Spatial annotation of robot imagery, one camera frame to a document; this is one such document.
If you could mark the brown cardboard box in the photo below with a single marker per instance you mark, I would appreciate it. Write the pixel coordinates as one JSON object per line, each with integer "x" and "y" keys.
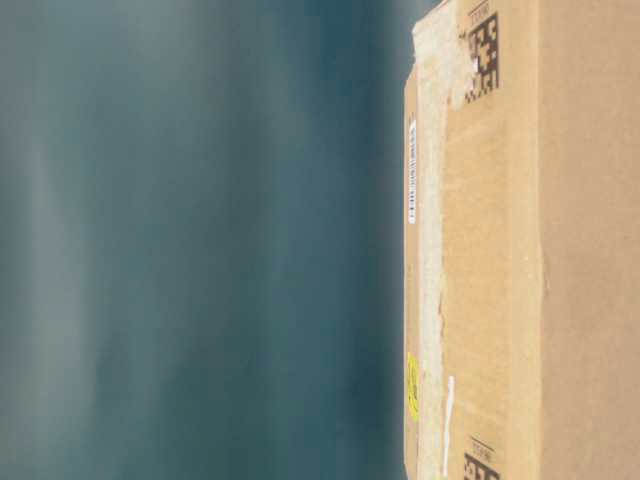
{"x": 521, "y": 241}

